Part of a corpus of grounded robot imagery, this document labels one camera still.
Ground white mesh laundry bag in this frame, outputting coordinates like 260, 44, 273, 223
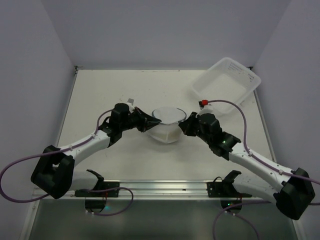
147, 106, 187, 144

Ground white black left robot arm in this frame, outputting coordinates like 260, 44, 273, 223
30, 103, 162, 199

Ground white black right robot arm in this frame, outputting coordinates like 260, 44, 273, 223
179, 112, 315, 220

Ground white plastic basket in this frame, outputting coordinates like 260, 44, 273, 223
190, 57, 262, 105

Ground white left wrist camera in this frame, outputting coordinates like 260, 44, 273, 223
126, 98, 135, 109

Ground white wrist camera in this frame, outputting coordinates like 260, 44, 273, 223
126, 98, 135, 109
197, 99, 213, 116

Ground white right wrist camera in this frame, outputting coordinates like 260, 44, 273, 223
197, 99, 213, 116

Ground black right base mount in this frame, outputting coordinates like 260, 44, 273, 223
206, 170, 252, 209

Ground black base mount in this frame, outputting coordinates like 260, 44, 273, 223
69, 169, 120, 213
206, 170, 252, 209

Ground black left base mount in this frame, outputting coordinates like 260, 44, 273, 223
69, 169, 120, 213

